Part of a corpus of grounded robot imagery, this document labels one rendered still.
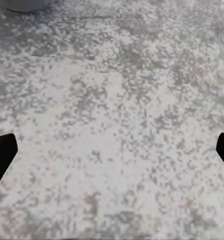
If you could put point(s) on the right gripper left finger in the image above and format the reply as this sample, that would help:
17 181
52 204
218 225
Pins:
8 150

